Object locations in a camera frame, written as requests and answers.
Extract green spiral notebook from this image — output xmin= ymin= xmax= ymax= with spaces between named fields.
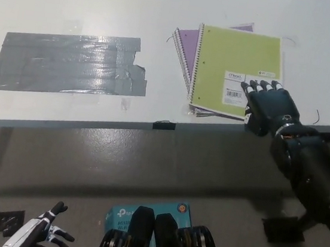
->
xmin=187 ymin=22 xmax=292 ymax=127

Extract purple spiral notebook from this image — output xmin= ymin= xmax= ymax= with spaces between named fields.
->
xmin=162 ymin=13 xmax=255 ymax=123

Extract grey duct tape patch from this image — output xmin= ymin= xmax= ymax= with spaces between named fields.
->
xmin=0 ymin=20 xmax=154 ymax=110

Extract clear tape piece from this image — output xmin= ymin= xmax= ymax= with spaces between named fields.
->
xmin=119 ymin=97 xmax=132 ymax=112

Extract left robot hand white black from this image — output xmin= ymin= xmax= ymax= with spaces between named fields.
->
xmin=2 ymin=195 xmax=80 ymax=247

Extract teal router box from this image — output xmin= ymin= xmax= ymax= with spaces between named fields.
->
xmin=103 ymin=193 xmax=195 ymax=247

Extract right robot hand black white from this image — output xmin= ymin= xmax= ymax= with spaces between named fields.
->
xmin=235 ymin=76 xmax=305 ymax=142

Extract black robot body blocks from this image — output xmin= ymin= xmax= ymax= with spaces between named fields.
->
xmin=96 ymin=201 xmax=230 ymax=247

